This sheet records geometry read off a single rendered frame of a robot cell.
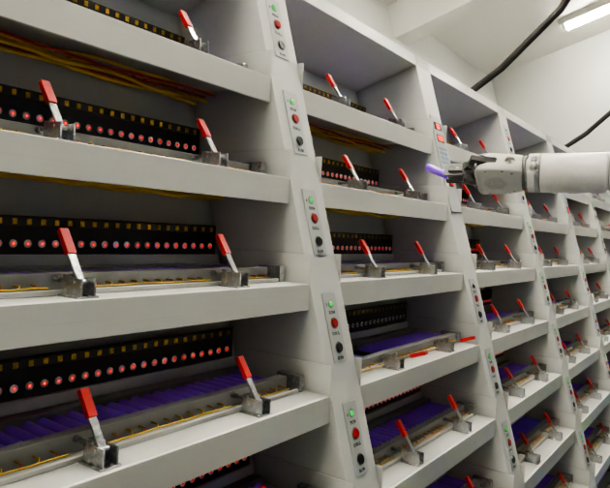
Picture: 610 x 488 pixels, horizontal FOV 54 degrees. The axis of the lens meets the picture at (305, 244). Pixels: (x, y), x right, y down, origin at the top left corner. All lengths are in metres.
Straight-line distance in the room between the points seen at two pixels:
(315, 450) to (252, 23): 0.77
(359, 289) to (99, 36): 0.64
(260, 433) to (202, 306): 0.20
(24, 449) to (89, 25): 0.53
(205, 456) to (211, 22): 0.82
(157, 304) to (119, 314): 0.06
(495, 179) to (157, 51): 0.78
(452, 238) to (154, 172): 1.00
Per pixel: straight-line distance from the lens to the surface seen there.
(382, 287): 1.25
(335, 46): 1.56
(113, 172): 0.80
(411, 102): 1.76
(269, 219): 1.09
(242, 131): 1.15
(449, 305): 1.67
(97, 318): 0.73
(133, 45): 0.92
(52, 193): 0.98
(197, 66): 0.99
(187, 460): 0.80
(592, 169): 1.36
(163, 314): 0.79
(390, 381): 1.21
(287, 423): 0.94
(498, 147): 2.39
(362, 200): 1.27
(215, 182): 0.92
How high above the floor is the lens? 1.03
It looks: 9 degrees up
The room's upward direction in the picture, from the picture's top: 11 degrees counter-clockwise
